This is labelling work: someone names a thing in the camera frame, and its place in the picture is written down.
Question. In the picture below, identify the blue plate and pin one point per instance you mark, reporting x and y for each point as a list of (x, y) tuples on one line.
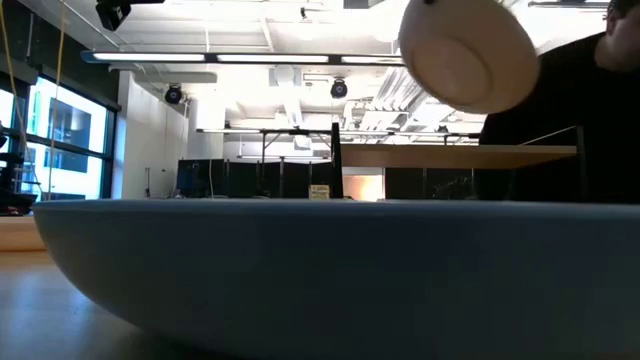
[(320, 275)]

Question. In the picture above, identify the cream plate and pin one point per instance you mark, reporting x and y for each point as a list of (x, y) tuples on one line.
[(465, 55)]

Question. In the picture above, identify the long ceiling light bar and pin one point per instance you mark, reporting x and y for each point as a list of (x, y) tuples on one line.
[(150, 57)]

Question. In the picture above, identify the black round spot lamp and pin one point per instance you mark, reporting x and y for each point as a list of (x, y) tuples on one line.
[(173, 95), (338, 90)]

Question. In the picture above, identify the large window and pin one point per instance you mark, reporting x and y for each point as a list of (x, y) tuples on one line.
[(70, 125)]

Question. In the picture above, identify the dark equipment rack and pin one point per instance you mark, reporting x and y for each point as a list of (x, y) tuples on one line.
[(12, 200)]

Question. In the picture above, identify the yellowish sign stand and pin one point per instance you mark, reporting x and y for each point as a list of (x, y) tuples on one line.
[(319, 192)]

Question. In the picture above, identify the short ceiling light bar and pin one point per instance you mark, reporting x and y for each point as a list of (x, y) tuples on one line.
[(565, 4)]

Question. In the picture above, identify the person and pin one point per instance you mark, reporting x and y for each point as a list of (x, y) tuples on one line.
[(575, 100)]

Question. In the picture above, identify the black shelf side frame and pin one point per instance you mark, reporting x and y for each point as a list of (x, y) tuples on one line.
[(581, 165), (337, 165)]

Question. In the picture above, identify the silver ventilation duct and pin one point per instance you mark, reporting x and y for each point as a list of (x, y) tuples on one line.
[(400, 95)]

